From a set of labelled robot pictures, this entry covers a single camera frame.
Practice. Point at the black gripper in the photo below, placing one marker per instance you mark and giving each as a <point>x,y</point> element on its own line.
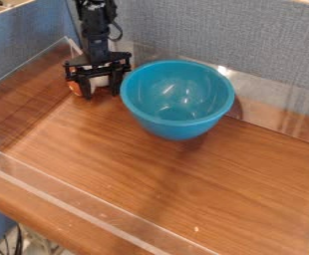
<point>81,70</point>

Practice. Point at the brown and white toy mushroom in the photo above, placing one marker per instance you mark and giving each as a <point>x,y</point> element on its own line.
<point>98,82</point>

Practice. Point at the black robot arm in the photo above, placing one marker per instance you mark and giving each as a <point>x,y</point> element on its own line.
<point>98,62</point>

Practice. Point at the blue plastic bowl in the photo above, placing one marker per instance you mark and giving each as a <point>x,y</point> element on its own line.
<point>177,98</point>

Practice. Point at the clear acrylic tray barrier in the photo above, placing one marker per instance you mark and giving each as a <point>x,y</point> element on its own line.
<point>109,190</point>

